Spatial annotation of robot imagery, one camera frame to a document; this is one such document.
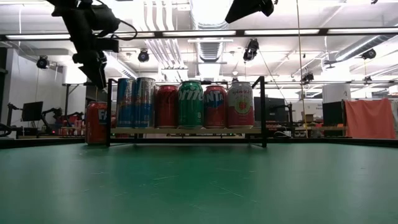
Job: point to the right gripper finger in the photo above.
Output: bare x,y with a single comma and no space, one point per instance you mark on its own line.
245,9

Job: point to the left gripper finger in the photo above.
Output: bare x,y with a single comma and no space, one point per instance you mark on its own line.
93,70
107,45

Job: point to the slim Red Bull can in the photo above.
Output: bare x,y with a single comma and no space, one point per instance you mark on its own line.
126,102
144,102

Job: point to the red Fanta can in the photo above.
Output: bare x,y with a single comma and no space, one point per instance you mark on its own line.
96,124
214,105

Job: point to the red can with black label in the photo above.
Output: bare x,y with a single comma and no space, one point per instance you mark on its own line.
166,105

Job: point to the white and red Spindrift can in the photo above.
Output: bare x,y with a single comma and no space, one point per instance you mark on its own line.
240,104

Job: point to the green Sprite can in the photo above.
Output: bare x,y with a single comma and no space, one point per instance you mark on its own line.
190,104

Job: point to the black background robot arm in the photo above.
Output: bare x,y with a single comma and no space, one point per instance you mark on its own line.
51,112

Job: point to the long ceiling light fixture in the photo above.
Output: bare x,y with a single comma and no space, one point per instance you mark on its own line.
280,31

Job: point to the tall black-legged table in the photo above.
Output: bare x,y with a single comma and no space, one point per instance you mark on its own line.
66,102

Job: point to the red storage bin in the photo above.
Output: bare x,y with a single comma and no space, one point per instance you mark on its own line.
73,119

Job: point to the black monitor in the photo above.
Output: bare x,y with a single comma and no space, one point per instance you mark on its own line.
276,109
32,111
332,113

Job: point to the white cabinet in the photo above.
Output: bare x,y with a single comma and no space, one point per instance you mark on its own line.
335,93

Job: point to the cardboard box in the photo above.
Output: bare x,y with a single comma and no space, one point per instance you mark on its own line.
308,117

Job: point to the red hanging cloth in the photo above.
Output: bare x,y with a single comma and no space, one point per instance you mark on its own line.
370,119

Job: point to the green table mat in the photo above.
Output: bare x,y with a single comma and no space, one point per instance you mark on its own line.
217,193

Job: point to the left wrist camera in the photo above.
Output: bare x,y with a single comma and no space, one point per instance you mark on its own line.
105,18

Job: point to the black overhead camera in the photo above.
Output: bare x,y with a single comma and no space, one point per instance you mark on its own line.
251,49

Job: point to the wooden shelf with black frame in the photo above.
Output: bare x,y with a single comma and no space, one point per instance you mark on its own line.
186,131

